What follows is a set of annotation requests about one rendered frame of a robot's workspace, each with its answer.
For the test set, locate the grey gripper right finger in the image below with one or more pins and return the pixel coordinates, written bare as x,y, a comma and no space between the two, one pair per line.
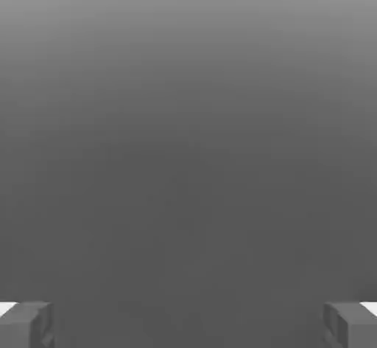
355,328

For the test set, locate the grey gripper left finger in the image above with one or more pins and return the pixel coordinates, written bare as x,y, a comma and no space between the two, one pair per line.
20,327

